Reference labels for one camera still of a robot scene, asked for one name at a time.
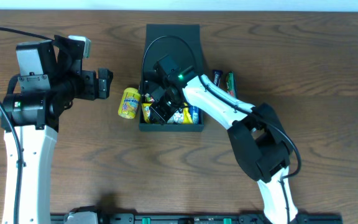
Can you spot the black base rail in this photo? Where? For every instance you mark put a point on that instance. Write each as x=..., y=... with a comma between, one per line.
x=91, y=214

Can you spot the blue Oreo cookie pack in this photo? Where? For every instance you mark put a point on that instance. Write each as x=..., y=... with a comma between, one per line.
x=194, y=112

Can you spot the dark green gift box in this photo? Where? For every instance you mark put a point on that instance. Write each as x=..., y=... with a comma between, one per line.
x=182, y=43

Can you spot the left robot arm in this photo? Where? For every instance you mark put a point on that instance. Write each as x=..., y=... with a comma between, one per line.
x=50, y=78

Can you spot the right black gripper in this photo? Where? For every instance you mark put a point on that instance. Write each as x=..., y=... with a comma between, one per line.
x=158, y=109

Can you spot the green Milo wafer bar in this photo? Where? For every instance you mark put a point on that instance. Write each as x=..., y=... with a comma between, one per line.
x=231, y=84

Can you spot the purple Dairy Milk bar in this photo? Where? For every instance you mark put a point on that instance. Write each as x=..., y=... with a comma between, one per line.
x=217, y=75

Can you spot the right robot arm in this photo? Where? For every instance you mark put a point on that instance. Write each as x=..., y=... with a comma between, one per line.
x=260, y=145

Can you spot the yellow seed snack bag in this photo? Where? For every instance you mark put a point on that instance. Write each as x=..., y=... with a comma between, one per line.
x=182, y=116

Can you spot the Haribo gummy candy bag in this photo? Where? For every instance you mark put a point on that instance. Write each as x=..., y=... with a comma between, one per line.
x=149, y=98

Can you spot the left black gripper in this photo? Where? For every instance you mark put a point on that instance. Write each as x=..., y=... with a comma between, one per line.
x=89, y=84

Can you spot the yellow Mentos gum bottle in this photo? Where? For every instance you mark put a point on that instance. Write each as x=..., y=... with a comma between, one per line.
x=129, y=103

